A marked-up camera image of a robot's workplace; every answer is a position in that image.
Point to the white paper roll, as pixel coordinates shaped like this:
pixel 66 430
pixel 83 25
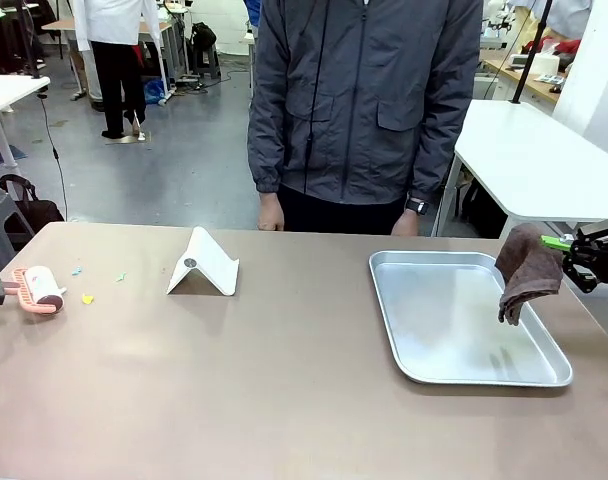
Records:
pixel 546 64

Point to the black pole with long stem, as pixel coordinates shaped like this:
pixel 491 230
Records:
pixel 531 50

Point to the person in beige trousers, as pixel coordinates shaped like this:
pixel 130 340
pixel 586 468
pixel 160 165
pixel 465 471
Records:
pixel 81 75

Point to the wooden workbench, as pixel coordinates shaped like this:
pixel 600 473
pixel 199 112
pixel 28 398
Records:
pixel 529 82

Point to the person's right hand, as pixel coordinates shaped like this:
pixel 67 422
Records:
pixel 270 215

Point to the person in grey jacket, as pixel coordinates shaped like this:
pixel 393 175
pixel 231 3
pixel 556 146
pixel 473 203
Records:
pixel 359 100

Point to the blue plastic bag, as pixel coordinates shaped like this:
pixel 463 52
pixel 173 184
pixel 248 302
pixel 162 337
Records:
pixel 154 92

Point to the person's left hand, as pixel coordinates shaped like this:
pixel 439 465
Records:
pixel 405 225

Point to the person's right forearm grey sleeve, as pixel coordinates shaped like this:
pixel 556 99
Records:
pixel 266 150

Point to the person's left forearm grey sleeve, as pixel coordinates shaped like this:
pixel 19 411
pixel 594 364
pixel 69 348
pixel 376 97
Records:
pixel 441 155

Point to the black pole with clamp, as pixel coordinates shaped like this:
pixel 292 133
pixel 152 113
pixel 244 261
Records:
pixel 29 45

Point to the white folded stand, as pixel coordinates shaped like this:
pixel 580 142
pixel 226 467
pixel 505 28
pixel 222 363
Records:
pixel 209 265

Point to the silver metal tray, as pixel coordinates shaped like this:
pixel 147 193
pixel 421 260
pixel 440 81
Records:
pixel 434 325

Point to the green paper scrap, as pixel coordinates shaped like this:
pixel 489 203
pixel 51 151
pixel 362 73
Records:
pixel 121 276

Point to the red cloth item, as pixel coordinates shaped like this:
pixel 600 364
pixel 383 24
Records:
pixel 566 47

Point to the grey plastic stool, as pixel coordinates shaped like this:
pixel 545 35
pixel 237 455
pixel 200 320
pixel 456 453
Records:
pixel 1 220

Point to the person in white shirt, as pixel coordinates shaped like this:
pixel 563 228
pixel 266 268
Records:
pixel 116 65

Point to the black stool with bag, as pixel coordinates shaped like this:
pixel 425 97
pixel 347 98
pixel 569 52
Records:
pixel 204 45

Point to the pink white lint roller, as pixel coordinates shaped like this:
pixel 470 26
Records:
pixel 41 285

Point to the yellow paper scrap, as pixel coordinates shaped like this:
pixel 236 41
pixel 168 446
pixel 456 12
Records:
pixel 87 299

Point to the small white background table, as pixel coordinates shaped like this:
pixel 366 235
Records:
pixel 9 95

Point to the brown cloth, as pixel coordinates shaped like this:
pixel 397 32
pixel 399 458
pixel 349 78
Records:
pixel 529 270

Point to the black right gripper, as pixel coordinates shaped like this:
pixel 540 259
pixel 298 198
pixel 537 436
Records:
pixel 606 250

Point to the large white background table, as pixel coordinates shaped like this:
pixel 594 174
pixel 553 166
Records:
pixel 534 160

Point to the black wrist watch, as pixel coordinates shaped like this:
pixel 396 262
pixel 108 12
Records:
pixel 417 206

